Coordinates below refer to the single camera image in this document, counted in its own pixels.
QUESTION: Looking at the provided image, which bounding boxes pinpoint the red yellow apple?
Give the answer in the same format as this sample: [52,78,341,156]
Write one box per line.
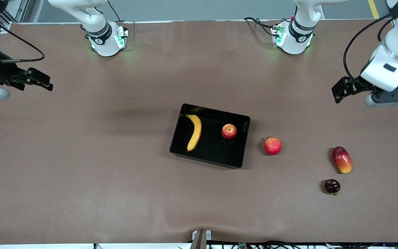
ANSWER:
[221,123,237,140]

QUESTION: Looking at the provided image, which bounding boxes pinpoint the black rectangular box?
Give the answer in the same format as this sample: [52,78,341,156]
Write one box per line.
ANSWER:
[169,103,251,170]

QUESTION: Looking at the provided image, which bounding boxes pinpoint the yellow banana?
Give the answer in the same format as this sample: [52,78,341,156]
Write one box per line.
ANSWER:
[185,114,202,152]

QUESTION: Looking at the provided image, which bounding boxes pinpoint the red orange mango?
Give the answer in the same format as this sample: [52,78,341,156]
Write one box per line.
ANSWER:
[332,146,353,174]

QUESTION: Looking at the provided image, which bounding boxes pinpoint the red pomegranate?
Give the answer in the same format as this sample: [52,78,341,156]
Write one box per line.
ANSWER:
[264,136,283,156]

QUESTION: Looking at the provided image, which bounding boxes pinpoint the dark purple mangosteen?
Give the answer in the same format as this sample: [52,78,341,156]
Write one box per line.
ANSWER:
[324,179,341,196]

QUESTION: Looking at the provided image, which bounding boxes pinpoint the brown table mat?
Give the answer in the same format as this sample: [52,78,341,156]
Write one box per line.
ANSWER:
[0,19,398,244]

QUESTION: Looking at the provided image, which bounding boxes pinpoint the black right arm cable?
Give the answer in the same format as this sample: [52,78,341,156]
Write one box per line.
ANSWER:
[0,14,45,64]

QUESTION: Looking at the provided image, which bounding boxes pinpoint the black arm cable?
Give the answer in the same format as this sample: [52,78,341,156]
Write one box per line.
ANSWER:
[343,14,396,85]
[0,14,45,64]

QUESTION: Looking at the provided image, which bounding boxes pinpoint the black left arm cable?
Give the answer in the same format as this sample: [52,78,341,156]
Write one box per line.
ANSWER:
[343,14,396,85]

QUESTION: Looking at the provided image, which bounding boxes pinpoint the aluminium frame post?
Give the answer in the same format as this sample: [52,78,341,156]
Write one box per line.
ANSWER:
[0,0,30,25]

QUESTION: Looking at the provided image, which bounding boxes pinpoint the black right base cable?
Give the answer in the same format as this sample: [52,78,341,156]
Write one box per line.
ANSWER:
[107,0,125,23]

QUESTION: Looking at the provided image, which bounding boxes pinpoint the black base cable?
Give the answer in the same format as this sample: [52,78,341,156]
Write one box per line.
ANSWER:
[107,0,125,23]
[244,17,276,37]

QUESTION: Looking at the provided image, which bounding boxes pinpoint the black left base cable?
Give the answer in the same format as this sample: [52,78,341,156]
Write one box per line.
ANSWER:
[244,17,276,37]

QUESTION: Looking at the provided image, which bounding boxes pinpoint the black cables along table edge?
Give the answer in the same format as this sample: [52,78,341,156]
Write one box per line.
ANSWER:
[208,241,398,249]

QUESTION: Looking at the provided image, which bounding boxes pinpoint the grey bracket with white labels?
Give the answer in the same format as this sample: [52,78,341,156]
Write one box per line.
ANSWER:
[190,229,212,249]

